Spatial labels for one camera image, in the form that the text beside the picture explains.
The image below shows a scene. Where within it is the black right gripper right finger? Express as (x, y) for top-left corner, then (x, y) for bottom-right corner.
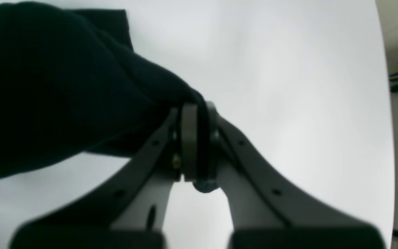
(207, 102), (385, 249)

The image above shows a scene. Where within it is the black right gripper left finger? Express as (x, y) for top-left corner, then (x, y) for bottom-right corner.
(10, 104), (198, 249)

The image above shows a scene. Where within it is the black T-shirt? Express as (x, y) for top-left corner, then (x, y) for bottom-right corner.
(0, 2), (209, 179)

